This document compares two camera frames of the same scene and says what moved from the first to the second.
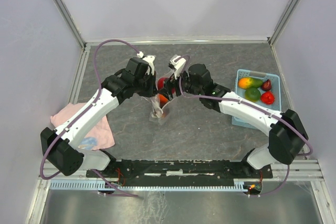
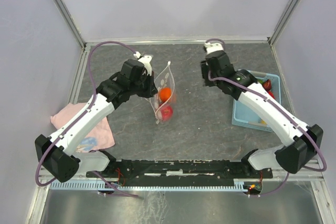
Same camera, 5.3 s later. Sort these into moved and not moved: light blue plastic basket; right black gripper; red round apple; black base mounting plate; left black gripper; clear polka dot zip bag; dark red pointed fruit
Moved: red round apple; clear polka dot zip bag; right black gripper
Not moved: black base mounting plate; left black gripper; dark red pointed fruit; light blue plastic basket
